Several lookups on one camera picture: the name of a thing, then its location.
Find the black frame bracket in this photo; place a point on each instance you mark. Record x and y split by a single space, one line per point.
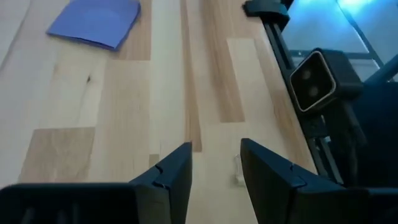
267 7

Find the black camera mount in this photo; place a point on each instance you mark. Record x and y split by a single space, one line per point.
339 130

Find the white binder clip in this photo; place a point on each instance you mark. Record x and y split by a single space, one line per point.
238 174

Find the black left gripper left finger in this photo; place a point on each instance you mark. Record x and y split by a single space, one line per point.
172 186

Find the black aluminium table frame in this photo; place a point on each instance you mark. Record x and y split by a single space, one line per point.
281 53

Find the purple sticky note pad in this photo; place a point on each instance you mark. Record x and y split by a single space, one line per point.
96 21

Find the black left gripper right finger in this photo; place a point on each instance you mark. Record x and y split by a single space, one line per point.
273 186

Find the black square depth camera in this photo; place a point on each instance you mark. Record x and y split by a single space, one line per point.
312 82

